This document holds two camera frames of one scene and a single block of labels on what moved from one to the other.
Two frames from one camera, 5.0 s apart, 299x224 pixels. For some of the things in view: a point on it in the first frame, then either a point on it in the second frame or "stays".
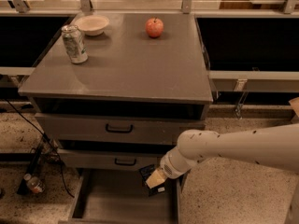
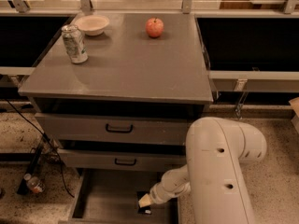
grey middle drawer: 110,159 stays
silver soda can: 76,44 stays
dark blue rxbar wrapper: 145,173 → 146,210
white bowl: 92,24 stays
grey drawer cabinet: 115,90 stays
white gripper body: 168,169 → 156,194
